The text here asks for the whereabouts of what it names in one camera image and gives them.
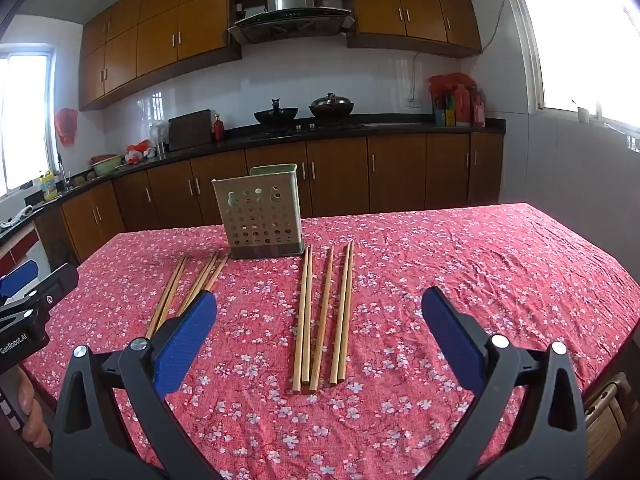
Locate wooden chopstick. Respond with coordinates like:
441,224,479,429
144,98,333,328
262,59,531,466
301,245,315,390
202,254,231,292
309,245,335,393
186,253,224,307
176,251,219,315
145,255,187,341
328,243,350,385
152,255,190,335
337,241,355,385
292,246,310,393

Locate red and white bag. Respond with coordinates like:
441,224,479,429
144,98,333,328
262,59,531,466
125,140,153,165

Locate perforated metal utensil holder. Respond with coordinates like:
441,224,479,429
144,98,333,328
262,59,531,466
211,163,305,259

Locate wicker chair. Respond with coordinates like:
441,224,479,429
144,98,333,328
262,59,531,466
582,372,632,480

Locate white power cable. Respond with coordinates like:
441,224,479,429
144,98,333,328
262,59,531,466
409,51,423,101

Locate wooden wall cabinet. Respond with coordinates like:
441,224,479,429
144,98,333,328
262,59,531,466
346,0,483,58
79,0,243,111

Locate red plastic bag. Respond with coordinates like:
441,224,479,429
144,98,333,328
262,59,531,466
428,72,478,107
54,107,78,148

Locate red floral tablecloth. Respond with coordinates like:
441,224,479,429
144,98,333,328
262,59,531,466
20,202,640,480

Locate black countertop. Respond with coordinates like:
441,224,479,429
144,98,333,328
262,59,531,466
0,117,506,241

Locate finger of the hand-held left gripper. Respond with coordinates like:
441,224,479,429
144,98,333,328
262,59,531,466
0,259,40,297
0,262,80,332

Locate green basin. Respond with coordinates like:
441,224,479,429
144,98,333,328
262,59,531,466
91,154,123,177

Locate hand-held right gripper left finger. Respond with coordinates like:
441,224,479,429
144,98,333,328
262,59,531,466
52,290,221,480

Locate person's left hand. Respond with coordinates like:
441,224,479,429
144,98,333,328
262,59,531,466
17,365,53,448

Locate dark cutting board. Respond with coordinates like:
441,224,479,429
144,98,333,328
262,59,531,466
167,109,213,152

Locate gas stove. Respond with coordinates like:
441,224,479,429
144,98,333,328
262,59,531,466
250,120,363,137

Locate steel cups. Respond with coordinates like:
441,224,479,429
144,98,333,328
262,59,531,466
150,122,168,157

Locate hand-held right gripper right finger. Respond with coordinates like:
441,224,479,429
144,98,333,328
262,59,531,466
421,286,588,480

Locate wooden base cabinets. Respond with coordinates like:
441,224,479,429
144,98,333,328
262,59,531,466
32,132,505,266

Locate black wok with lid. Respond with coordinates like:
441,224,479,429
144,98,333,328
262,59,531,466
309,92,356,121

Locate yellow detergent bottle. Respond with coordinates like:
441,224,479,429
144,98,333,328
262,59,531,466
40,170,60,202

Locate window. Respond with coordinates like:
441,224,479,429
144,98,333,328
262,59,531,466
0,42,56,198
505,0,640,136

